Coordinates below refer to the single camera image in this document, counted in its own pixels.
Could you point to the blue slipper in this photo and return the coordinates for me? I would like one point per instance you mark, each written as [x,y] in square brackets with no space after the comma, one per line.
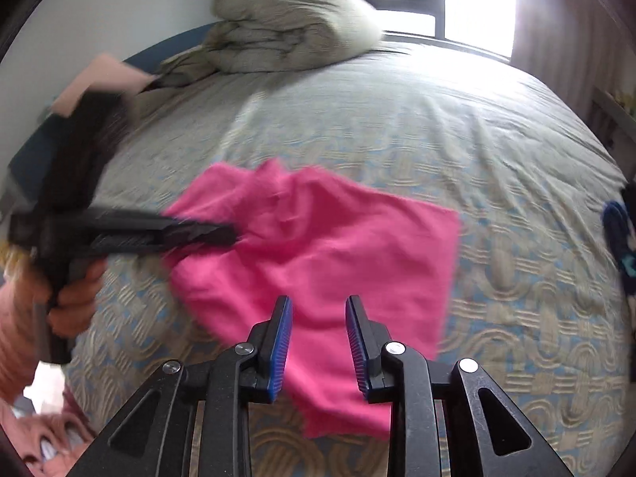
[616,228]

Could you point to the light pink cloth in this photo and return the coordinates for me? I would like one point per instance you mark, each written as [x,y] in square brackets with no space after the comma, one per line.
[104,79]

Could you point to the white rack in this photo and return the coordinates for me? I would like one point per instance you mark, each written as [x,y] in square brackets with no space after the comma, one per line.
[613,114]

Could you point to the person's left forearm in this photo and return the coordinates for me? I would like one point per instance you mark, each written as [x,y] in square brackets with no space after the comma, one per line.
[15,333]

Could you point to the person's left hand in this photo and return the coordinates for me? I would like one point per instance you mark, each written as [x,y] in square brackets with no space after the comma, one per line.
[74,303]

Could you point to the folded grey duvet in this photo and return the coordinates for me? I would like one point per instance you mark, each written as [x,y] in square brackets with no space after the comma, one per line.
[288,25]

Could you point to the dark blue bed frame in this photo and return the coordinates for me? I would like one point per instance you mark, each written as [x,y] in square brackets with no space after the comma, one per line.
[30,159]

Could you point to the person's pink clothing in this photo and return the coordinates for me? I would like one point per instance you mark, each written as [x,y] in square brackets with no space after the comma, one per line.
[30,437]

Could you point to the brown curtain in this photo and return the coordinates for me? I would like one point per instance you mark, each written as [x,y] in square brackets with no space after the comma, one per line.
[551,20]

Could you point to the window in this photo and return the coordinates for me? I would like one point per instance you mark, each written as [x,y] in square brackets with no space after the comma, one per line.
[447,0]

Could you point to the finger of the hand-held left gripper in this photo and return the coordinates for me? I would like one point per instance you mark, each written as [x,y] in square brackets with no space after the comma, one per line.
[164,244]
[164,226]

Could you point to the patterned beige blue bedspread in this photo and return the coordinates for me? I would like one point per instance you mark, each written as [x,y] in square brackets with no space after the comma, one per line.
[447,134]

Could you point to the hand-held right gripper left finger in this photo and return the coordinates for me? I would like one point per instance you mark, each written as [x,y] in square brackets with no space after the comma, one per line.
[280,343]

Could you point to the pink pants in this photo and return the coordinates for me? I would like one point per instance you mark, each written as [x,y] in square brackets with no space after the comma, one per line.
[318,238]

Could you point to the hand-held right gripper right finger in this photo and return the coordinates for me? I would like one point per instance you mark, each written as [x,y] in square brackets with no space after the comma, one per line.
[355,343]

